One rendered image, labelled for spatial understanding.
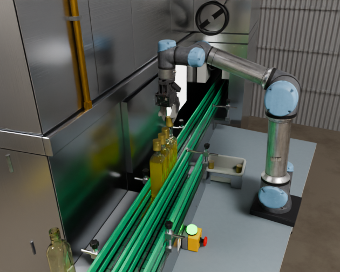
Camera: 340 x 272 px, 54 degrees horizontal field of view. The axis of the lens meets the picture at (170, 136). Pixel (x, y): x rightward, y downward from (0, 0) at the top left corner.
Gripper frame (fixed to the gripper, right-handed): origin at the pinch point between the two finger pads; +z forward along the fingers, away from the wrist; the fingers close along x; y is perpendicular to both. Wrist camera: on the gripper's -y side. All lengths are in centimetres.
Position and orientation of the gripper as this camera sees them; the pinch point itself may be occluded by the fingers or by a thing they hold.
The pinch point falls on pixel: (169, 119)
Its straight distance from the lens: 154.2
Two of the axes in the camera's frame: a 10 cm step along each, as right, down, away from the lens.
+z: 0.1, 8.9, 4.5
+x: 9.1, 1.8, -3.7
